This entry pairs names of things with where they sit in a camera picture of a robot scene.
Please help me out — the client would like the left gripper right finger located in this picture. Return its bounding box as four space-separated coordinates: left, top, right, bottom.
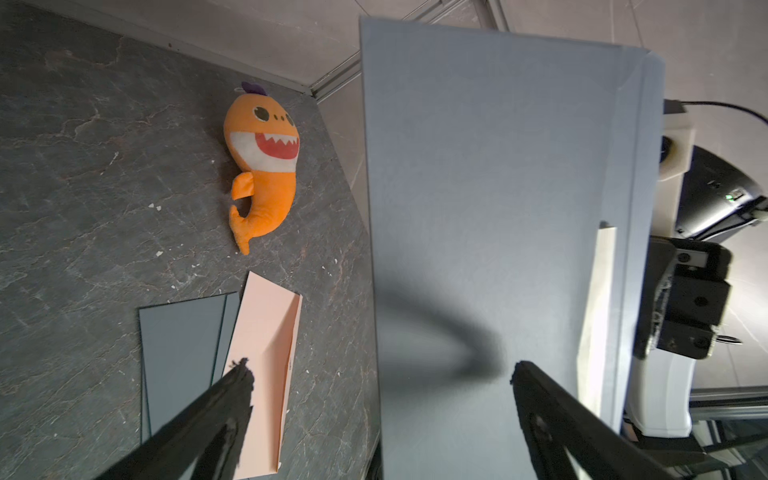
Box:
511 361 671 479

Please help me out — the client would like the orange shark plush toy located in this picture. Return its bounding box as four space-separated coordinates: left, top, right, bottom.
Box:
223 82 300 255

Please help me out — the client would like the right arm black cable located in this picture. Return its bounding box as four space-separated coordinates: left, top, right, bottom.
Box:
680 100 768 128

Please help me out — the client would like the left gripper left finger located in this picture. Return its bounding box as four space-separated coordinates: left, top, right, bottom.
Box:
99 358 254 480

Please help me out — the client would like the grey envelope under pink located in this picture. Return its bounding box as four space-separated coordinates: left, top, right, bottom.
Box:
138 292 240 442

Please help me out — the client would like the grey envelope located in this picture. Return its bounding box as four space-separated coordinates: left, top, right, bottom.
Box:
360 18 665 479
138 292 240 442

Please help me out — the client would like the grey envelope front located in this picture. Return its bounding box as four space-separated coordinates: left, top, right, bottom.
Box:
360 18 665 479

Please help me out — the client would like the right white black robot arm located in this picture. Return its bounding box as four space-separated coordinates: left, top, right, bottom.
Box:
625 100 767 439

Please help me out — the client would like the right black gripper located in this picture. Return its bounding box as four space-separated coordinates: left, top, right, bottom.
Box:
634 236 732 360

